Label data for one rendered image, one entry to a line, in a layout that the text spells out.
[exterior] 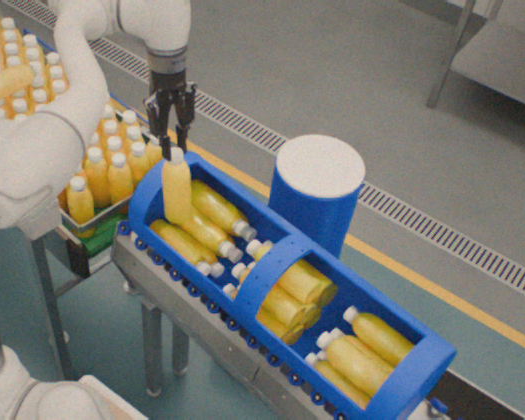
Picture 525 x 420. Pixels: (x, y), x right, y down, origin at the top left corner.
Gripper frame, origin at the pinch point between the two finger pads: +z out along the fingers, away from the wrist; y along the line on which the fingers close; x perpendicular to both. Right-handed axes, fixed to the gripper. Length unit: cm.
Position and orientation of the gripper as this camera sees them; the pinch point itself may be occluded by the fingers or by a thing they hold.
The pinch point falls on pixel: (173, 143)
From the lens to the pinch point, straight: 162.6
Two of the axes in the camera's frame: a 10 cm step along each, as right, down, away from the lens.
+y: 7.7, -4.6, 4.5
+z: -0.1, 6.9, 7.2
